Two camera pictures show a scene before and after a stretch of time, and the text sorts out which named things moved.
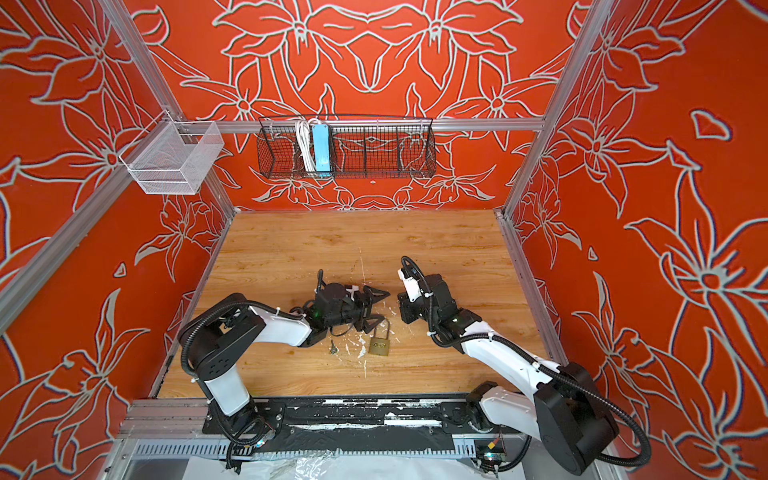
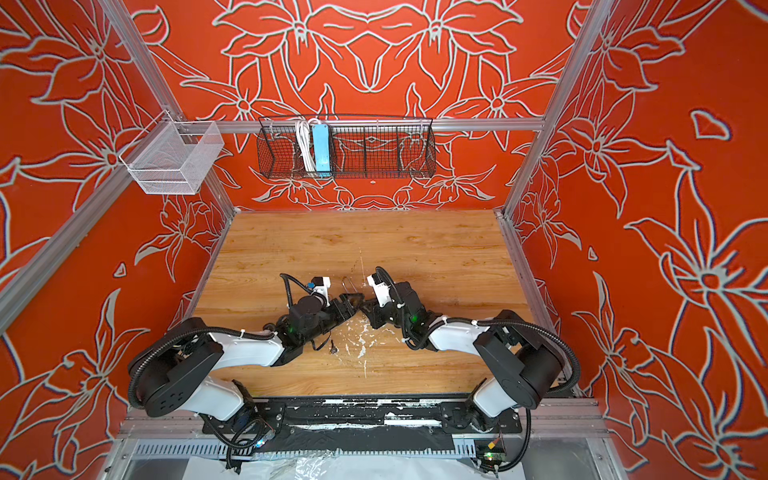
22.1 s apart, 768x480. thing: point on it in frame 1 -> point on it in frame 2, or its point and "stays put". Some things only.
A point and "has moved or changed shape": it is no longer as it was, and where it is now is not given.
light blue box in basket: x=320 y=143 stays put
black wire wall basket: x=371 y=148 stays put
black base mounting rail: x=356 y=425 stays put
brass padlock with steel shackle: x=380 y=346 has moved or changed shape
